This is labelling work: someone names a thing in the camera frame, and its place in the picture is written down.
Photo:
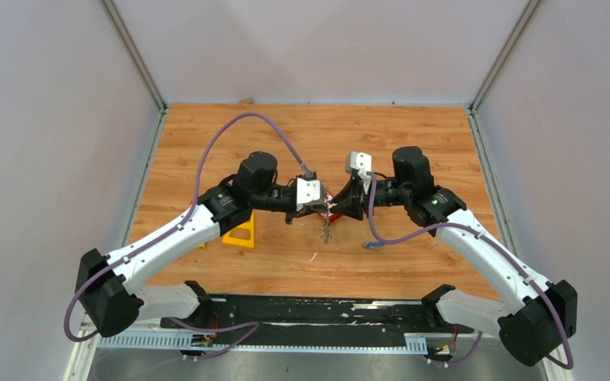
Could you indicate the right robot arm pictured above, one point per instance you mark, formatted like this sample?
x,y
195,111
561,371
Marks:
x,y
534,317

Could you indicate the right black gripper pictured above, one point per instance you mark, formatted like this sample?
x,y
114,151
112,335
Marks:
x,y
352,200

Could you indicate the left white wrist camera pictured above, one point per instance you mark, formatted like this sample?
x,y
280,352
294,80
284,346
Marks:
x,y
309,192

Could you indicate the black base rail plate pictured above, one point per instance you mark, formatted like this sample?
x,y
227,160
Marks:
x,y
291,320

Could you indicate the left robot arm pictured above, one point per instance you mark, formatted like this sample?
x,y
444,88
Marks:
x,y
111,287

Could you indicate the grey metal keyring disc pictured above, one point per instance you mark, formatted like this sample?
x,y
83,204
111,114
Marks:
x,y
326,226

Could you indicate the red window toy block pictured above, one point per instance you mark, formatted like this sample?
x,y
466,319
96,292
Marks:
x,y
335,216

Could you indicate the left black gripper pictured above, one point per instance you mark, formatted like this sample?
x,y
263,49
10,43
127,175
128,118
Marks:
x,y
305,211

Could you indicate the white slotted cable duct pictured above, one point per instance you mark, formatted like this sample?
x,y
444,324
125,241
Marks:
x,y
412,345

